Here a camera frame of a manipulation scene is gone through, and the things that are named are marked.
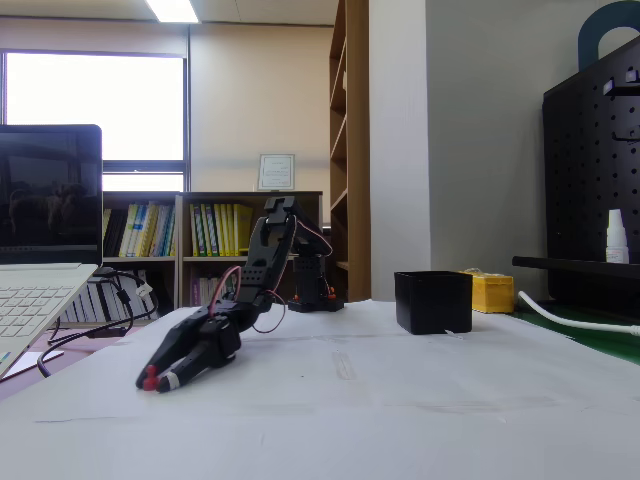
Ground framed white certificate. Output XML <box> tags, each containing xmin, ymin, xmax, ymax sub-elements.
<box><xmin>257</xmin><ymin>153</ymin><xmax>296</xmax><ymax>192</ymax></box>

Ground teal arch-shaped board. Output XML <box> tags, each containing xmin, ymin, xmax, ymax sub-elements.
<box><xmin>577</xmin><ymin>0</ymin><xmax>640</xmax><ymax>72</ymax></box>

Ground taped white paper table cover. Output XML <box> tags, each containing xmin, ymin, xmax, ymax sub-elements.
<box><xmin>0</xmin><ymin>298</ymin><xmax>640</xmax><ymax>480</ymax></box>

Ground narrow low wooden bookshelf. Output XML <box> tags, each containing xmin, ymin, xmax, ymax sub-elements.
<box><xmin>102</xmin><ymin>191</ymin><xmax>182</xmax><ymax>322</ymax></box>

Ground green table mat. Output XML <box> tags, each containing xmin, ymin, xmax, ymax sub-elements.
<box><xmin>508</xmin><ymin>304</ymin><xmax>640</xmax><ymax>367</ymax></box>

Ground red servo wire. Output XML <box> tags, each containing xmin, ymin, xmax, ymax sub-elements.
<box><xmin>207</xmin><ymin>219</ymin><xmax>335</xmax><ymax>336</ymax></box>

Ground white power strip cable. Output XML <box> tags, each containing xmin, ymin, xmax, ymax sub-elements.
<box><xmin>517</xmin><ymin>289</ymin><xmax>640</xmax><ymax>337</ymax></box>

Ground tall wooden bookshelf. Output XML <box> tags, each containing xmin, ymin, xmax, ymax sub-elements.
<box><xmin>328</xmin><ymin>0</ymin><xmax>372</xmax><ymax>304</ymax></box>

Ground yellow cardboard box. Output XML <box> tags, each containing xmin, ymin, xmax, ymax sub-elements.
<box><xmin>459</xmin><ymin>268</ymin><xmax>516</xmax><ymax>315</ymax></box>

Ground rectangular ceiling light panel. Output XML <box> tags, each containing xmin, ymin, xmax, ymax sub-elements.
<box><xmin>144</xmin><ymin>0</ymin><xmax>201</xmax><ymax>24</ymax></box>

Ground wide low wooden bookshelf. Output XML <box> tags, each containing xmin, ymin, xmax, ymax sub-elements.
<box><xmin>177</xmin><ymin>190</ymin><xmax>325</xmax><ymax>309</ymax></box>

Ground small white dropper bottle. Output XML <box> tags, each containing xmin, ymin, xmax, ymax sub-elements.
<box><xmin>604</xmin><ymin>208</ymin><xmax>631</xmax><ymax>265</ymax></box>

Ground window with dark frame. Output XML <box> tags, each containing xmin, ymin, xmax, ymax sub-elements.
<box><xmin>0</xmin><ymin>49</ymin><xmax>192</xmax><ymax>194</ymax></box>

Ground black pegboard stand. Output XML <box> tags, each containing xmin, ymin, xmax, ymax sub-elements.
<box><xmin>512</xmin><ymin>34</ymin><xmax>640</xmax><ymax>315</ymax></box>

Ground black laptop cable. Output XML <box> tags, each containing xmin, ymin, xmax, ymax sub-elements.
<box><xmin>37</xmin><ymin>267</ymin><xmax>161</xmax><ymax>379</ymax></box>

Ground black square container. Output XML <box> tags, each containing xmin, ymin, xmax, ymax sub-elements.
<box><xmin>393</xmin><ymin>270</ymin><xmax>474</xmax><ymax>336</ymax></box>

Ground white laptop with dark screen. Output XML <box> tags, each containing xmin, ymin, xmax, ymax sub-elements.
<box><xmin>0</xmin><ymin>123</ymin><xmax>104</xmax><ymax>382</ymax></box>

